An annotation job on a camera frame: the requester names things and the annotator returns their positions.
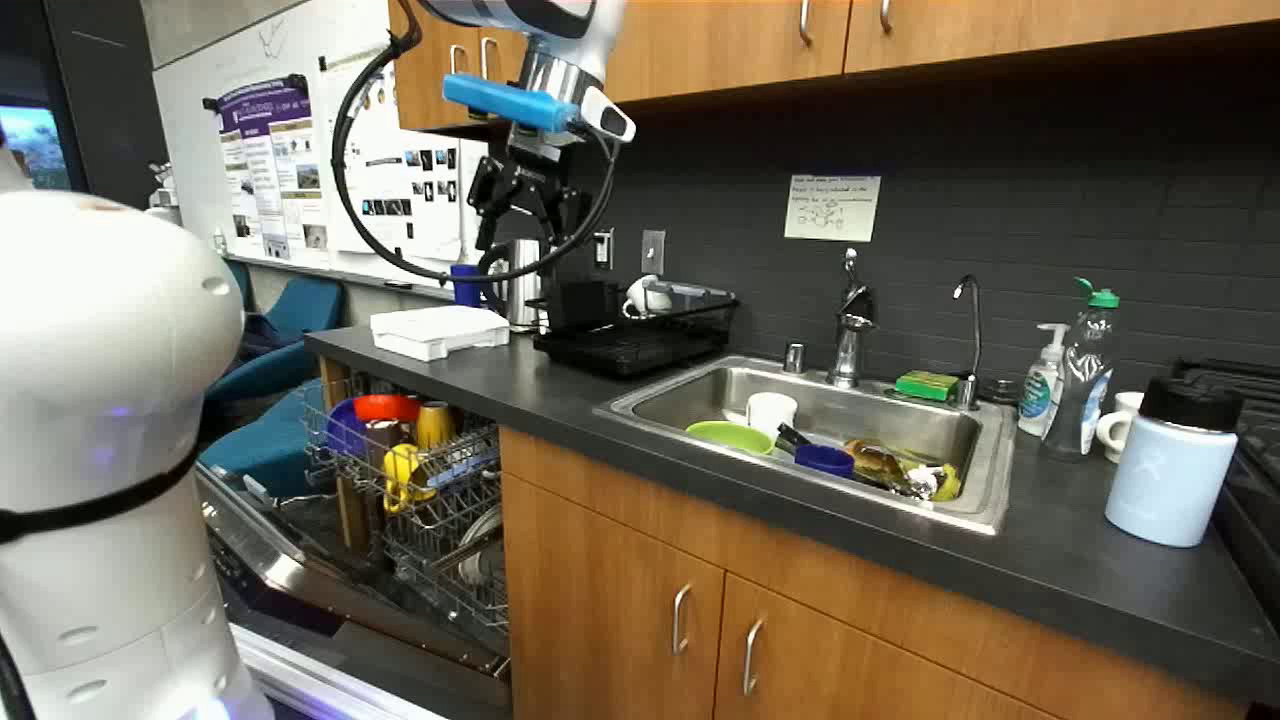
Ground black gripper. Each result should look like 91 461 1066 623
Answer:
463 143 585 288

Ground stainless steel dishwasher door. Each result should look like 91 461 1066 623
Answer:
198 461 512 720

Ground steel thermos bottle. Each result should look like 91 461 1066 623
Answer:
504 238 547 342

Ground blue cup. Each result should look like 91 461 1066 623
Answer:
447 261 488 314

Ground white flat box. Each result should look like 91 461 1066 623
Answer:
366 305 516 366

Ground white kitchen item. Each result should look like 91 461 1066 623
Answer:
620 272 679 326

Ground white poster with photos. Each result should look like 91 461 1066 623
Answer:
318 49 494 288

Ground black dish drying rack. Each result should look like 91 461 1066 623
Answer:
532 277 744 384

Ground yellow cup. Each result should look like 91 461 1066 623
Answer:
414 401 459 451

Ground red bowl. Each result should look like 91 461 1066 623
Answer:
349 388 425 432

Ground blue plate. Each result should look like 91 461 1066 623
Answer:
324 401 374 461

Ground yellow plastic utensil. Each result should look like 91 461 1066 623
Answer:
380 442 434 522

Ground purple headed poster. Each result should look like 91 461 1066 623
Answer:
200 74 334 263

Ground green plate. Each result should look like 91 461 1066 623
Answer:
679 416 780 461

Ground white cup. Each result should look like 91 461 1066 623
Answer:
744 388 806 446

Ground teal chair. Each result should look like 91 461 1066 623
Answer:
198 261 354 503

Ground white paper note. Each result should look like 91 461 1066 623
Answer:
780 169 889 247

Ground chrome kitchen faucet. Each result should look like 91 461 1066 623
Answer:
826 246 879 392

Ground wooden base cabinets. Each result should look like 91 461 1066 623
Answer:
496 423 1254 720

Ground blue utensil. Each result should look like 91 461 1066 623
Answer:
771 423 861 482

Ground green sponge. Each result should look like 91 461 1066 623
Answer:
891 369 966 410

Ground yellow dishes pile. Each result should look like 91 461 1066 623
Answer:
843 436 966 507

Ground thin chrome water tap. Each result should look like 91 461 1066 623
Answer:
949 272 987 413

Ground stainless steel sink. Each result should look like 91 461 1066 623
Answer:
594 353 1022 539

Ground clear soap pump bottle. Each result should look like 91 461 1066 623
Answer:
1016 321 1077 446

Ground green capped dish soap bottle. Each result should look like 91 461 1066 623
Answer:
1057 272 1125 461

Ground white mug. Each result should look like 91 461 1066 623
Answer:
1092 384 1154 470

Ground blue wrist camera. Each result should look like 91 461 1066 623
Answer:
440 74 594 141

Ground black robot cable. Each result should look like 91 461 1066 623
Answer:
329 19 624 288

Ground wire dishwasher rack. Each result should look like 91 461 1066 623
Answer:
299 392 512 650

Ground wooden wall cabinets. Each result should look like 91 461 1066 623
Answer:
390 0 1280 138

